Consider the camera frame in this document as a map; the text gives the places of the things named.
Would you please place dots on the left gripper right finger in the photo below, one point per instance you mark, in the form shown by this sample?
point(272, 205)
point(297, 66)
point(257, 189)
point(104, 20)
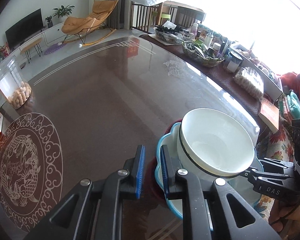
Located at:
point(211, 209)

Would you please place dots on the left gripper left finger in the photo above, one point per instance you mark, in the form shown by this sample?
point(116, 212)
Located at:
point(93, 209)

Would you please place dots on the white ribbed bowl black rim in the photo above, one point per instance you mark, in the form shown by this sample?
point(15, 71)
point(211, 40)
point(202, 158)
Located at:
point(206, 159)

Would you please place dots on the person's right hand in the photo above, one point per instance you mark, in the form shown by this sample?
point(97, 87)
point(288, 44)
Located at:
point(279, 211)

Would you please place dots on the red flower plate centre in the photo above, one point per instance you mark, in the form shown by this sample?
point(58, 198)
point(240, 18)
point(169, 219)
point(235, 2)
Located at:
point(169, 139)

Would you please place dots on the blue floral white bowl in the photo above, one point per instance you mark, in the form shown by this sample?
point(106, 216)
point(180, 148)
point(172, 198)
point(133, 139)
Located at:
point(199, 122)

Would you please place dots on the orange book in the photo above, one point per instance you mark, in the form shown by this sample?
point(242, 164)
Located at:
point(269, 114)

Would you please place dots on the tray of eggs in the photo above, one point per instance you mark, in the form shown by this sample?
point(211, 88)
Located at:
point(251, 81)

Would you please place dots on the white lidded canister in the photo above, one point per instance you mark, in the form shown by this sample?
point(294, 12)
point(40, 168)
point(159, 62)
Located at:
point(232, 61)

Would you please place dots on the small wooden side table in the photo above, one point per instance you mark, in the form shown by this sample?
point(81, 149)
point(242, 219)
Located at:
point(32, 45)

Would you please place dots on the orange rocking lounge chair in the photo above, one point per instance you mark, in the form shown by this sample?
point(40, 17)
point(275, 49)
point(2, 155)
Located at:
point(77, 29)

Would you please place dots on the black flat television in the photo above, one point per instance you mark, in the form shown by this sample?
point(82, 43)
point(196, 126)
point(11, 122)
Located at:
point(24, 28)

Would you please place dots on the green potted plant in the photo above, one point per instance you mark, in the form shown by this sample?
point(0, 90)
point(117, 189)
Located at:
point(63, 12)

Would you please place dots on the wooden crib with pillow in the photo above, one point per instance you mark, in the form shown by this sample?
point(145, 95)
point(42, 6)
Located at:
point(145, 14)

